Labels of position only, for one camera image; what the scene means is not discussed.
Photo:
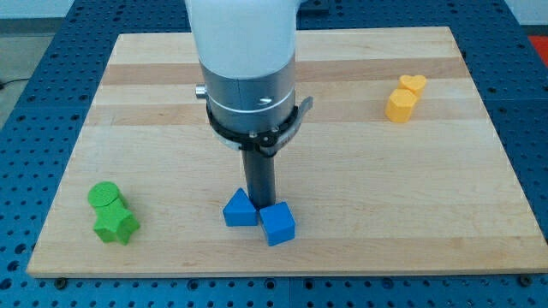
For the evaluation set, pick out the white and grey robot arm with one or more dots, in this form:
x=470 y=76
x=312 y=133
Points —
x=247 y=53

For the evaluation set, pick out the green star block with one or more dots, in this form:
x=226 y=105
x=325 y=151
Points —
x=115 y=223

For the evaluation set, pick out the yellow heart block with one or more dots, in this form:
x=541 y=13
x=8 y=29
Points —
x=415 y=83

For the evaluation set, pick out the yellow hexagon block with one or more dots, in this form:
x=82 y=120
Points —
x=400 y=105

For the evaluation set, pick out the blue triangle block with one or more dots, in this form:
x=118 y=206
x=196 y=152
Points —
x=239 y=211

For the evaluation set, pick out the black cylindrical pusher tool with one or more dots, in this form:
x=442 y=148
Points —
x=260 y=178

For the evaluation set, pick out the wooden board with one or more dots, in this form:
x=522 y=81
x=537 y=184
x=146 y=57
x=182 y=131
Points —
x=435 y=195

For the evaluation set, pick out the green circle block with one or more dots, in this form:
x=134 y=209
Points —
x=105 y=193

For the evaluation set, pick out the blue cube block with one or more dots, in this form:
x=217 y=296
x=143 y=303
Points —
x=278 y=223

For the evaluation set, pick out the blue perforated table plate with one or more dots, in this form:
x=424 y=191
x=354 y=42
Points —
x=40 y=133

